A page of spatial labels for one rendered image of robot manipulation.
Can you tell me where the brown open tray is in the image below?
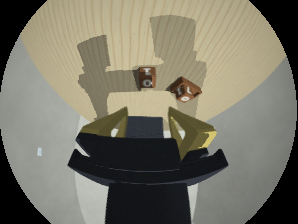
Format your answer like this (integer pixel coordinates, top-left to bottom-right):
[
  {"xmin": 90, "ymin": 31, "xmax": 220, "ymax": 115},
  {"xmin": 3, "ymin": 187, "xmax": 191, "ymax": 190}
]
[{"xmin": 170, "ymin": 76, "xmax": 202, "ymax": 100}]

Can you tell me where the brown cube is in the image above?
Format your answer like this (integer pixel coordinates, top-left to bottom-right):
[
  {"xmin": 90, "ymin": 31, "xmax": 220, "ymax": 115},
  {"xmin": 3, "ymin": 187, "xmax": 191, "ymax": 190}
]
[
  {"xmin": 175, "ymin": 84, "xmax": 194, "ymax": 103},
  {"xmin": 138, "ymin": 67, "xmax": 156, "ymax": 88}
]

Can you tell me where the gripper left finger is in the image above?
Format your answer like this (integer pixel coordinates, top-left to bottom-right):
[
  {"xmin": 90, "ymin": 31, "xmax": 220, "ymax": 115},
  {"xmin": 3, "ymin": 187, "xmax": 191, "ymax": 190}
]
[{"xmin": 80, "ymin": 107, "xmax": 128, "ymax": 137}]

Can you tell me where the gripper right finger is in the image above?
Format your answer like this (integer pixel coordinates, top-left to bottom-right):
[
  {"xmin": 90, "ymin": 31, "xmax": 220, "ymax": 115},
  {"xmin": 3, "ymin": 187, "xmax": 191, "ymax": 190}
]
[{"xmin": 168, "ymin": 106, "xmax": 217, "ymax": 162}]

